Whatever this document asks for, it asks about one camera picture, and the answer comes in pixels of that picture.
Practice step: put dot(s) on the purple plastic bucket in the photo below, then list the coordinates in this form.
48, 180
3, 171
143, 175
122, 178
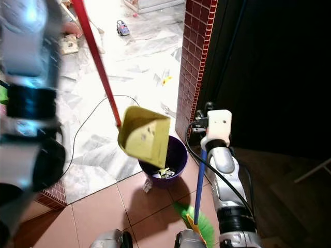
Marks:
180, 155

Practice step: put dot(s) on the grey robot foot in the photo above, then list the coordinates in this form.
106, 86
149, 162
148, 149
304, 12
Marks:
111, 240
191, 240

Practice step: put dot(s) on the grey right robot foot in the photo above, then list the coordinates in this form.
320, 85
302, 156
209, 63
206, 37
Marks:
191, 240

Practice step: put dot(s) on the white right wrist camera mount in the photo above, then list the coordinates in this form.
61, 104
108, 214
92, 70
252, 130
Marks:
220, 124

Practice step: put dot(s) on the grey left robot foot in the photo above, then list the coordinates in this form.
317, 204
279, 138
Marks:
111, 240

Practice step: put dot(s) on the pale wooden stick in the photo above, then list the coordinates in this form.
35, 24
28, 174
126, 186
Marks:
313, 170

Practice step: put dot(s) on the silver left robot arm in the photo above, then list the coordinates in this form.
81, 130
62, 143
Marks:
28, 46

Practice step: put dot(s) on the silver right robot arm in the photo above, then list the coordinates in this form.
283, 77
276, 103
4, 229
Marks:
225, 170

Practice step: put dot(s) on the small purple toy car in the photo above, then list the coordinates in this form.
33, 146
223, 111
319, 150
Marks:
122, 28

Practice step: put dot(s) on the small yellow toy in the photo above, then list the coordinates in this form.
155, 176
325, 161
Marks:
166, 80

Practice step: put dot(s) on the crumpled paper rubbish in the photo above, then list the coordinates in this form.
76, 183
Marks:
165, 173

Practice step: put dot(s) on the white furniture base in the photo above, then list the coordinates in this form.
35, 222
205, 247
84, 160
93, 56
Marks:
155, 5

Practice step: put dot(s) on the small beige box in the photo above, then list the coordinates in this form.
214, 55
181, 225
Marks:
69, 45

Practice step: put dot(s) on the small white paper scrap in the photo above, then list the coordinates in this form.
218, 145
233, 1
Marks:
147, 187

